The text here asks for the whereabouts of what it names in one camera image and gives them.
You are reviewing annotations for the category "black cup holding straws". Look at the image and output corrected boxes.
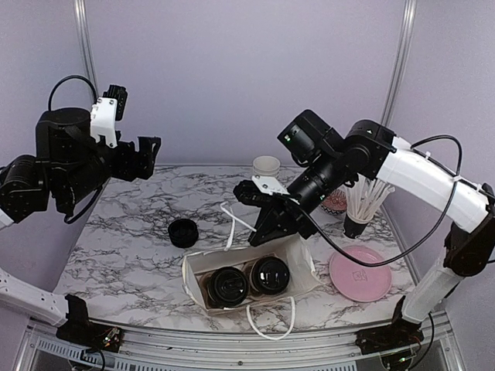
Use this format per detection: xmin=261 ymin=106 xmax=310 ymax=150
xmin=343 ymin=214 xmax=370 ymax=239

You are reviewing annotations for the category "stack of white paper cups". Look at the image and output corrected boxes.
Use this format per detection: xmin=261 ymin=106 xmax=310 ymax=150
xmin=252 ymin=155 xmax=281 ymax=178

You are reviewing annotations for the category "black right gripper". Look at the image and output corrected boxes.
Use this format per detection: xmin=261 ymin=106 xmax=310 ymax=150
xmin=249 ymin=149 xmax=347 ymax=247

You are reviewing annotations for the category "aluminium frame post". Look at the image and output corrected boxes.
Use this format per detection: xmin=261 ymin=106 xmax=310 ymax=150
xmin=73 ymin=0 xmax=98 ymax=90
xmin=381 ymin=0 xmax=418 ymax=127

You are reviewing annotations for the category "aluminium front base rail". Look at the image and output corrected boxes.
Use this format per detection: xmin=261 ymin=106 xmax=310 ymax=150
xmin=12 ymin=312 xmax=466 ymax=370

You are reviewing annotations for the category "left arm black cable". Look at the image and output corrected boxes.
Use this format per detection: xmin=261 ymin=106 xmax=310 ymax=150
xmin=47 ymin=75 xmax=113 ymax=225

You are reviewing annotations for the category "right aluminium frame post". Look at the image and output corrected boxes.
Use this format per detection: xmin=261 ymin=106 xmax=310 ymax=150
xmin=381 ymin=0 xmax=418 ymax=127

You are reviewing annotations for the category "brown paper takeout bag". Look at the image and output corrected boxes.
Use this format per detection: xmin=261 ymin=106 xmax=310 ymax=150
xmin=181 ymin=200 xmax=324 ymax=342

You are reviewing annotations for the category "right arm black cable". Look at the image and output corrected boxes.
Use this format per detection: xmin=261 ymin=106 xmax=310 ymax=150
xmin=285 ymin=134 xmax=495 ymax=349

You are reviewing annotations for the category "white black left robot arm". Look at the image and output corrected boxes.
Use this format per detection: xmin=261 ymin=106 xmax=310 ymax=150
xmin=1 ymin=107 xmax=161 ymax=349

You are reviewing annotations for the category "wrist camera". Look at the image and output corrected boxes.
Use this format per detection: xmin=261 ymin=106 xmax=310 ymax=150
xmin=90 ymin=85 xmax=128 ymax=149
xmin=233 ymin=175 xmax=289 ymax=207

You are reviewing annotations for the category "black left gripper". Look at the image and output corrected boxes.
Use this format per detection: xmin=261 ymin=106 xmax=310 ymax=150
xmin=59 ymin=130 xmax=161 ymax=207

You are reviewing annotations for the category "brown cardboard cup carrier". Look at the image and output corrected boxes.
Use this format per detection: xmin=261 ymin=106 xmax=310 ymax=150
xmin=198 ymin=271 xmax=217 ymax=309

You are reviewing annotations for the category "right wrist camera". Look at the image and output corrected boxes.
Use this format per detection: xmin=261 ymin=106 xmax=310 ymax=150
xmin=233 ymin=175 xmax=289 ymax=207

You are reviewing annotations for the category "stack of black cup lids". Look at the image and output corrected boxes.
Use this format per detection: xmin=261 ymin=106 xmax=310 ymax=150
xmin=168 ymin=219 xmax=199 ymax=248

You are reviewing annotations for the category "left aluminium frame post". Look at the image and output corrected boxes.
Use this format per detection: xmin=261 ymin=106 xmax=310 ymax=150
xmin=73 ymin=0 xmax=98 ymax=90

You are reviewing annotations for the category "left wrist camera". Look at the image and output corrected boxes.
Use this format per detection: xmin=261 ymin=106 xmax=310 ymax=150
xmin=90 ymin=85 xmax=128 ymax=149

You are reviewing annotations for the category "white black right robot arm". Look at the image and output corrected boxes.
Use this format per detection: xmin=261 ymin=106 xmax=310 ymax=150
xmin=235 ymin=110 xmax=494 ymax=354

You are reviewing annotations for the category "bundle of white wrapped straws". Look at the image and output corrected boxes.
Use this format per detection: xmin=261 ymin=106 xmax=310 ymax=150
xmin=345 ymin=176 xmax=395 ymax=224

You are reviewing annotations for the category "black coffee cup lid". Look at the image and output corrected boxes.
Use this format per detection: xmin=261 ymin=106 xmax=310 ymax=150
xmin=250 ymin=257 xmax=291 ymax=298

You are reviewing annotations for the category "pink plastic plate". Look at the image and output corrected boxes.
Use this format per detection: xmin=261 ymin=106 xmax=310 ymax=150
xmin=329 ymin=252 xmax=392 ymax=303

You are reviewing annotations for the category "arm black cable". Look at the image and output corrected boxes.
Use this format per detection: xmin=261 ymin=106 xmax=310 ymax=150
xmin=285 ymin=134 xmax=495 ymax=349
xmin=47 ymin=75 xmax=113 ymax=225

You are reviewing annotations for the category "white paper coffee cup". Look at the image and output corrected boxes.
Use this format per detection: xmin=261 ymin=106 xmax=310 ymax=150
xmin=247 ymin=257 xmax=291 ymax=301

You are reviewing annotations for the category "patterned red blue bowl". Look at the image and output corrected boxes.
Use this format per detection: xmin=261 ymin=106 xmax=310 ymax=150
xmin=320 ymin=189 xmax=347 ymax=216

